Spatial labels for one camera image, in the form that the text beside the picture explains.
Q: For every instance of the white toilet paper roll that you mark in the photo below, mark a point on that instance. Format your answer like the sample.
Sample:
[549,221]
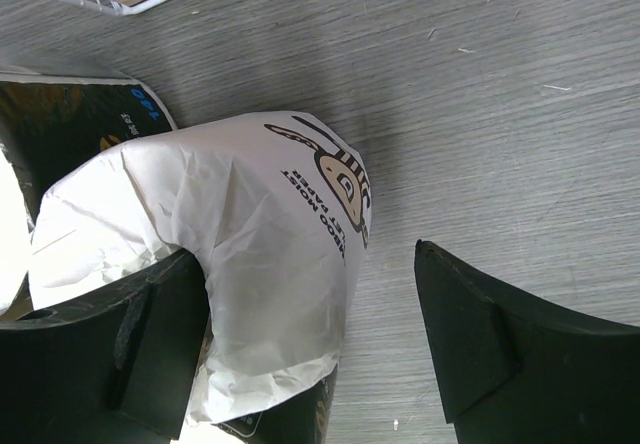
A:
[275,207]

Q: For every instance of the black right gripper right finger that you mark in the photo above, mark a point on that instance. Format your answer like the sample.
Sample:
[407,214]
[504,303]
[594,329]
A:
[514,368]

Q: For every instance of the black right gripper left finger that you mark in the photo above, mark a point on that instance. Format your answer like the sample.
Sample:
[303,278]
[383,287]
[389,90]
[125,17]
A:
[115,365]

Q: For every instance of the black roll front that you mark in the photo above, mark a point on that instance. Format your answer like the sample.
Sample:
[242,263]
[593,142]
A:
[277,409]

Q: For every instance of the black wrapped toilet paper roll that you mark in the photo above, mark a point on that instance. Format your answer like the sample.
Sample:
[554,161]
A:
[50,125]

